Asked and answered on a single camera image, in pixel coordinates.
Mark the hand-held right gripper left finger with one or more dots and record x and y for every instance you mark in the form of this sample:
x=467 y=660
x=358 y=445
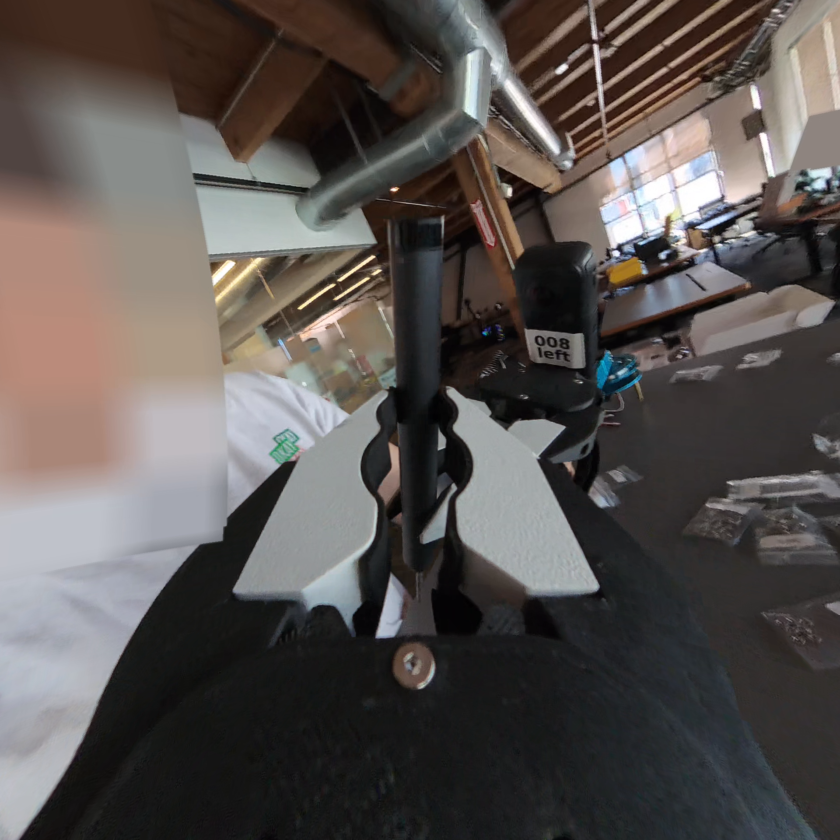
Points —
x=315 y=518

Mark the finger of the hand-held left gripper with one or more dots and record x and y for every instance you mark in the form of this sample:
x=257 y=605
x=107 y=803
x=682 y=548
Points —
x=434 y=518
x=535 y=436

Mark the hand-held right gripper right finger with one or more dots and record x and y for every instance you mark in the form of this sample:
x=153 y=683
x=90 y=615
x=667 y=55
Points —
x=518 y=518

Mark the blue toy robot arm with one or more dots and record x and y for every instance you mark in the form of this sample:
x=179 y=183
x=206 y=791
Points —
x=617 y=375

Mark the dark grey screwdriver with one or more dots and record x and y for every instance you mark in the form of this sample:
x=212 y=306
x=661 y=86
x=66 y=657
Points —
x=418 y=341

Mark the brown background desk with slot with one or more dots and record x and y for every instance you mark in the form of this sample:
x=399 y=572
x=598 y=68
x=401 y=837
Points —
x=669 y=298

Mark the dark desk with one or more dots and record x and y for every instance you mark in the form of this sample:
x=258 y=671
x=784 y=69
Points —
x=689 y=433

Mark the yellow bin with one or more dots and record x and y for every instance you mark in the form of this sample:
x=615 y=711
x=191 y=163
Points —
x=625 y=271

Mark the small clear parts bag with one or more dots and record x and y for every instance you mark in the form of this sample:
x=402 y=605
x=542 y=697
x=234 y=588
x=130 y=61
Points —
x=722 y=522
x=758 y=358
x=605 y=492
x=781 y=485
x=804 y=630
x=695 y=374
x=794 y=535

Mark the red and white sign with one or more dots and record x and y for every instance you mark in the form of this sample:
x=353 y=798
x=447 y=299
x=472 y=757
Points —
x=482 y=223

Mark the large paned window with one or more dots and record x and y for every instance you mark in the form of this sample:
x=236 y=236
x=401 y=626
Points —
x=663 y=193

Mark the white cardboard box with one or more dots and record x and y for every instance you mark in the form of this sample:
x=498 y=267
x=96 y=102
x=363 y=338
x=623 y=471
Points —
x=741 y=321

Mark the person in white shirt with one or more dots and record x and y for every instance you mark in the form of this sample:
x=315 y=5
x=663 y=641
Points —
x=65 y=656

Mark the white upright panel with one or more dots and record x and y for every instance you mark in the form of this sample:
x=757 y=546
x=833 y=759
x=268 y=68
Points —
x=817 y=144

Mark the wooden support post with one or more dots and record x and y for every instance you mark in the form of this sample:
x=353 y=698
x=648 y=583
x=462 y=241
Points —
x=489 y=216

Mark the silver ventilation duct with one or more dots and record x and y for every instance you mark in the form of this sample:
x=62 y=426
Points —
x=420 y=144

